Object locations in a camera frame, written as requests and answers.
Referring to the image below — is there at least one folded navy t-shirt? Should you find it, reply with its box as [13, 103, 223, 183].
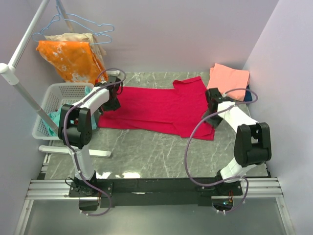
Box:
[243, 85, 252, 102]

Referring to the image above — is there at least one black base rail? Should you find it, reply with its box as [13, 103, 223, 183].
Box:
[68, 178, 243, 208]

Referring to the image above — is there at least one teal t-shirt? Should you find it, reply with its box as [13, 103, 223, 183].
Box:
[45, 84, 92, 126]

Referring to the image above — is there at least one white plastic laundry basket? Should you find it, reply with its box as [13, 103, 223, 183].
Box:
[32, 83, 93, 141]

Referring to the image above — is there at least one white clothes rack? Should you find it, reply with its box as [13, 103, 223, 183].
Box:
[0, 0, 121, 158]

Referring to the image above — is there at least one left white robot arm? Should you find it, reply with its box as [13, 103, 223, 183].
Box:
[58, 76, 123, 197]

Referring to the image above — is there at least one aluminium frame rail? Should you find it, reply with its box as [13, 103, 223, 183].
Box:
[14, 178, 296, 235]

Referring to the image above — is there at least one folded salmon t-shirt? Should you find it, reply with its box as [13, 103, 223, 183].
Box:
[207, 63, 249, 94]

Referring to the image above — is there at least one beige cloth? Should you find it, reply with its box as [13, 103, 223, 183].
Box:
[45, 33, 106, 67]

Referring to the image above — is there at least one orange tie-dye cloth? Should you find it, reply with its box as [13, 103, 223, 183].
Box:
[36, 41, 108, 85]

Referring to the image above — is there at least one magenta t-shirt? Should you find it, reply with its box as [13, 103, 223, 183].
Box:
[98, 76, 207, 138]

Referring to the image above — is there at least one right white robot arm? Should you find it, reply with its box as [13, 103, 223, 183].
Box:
[202, 88, 271, 195]

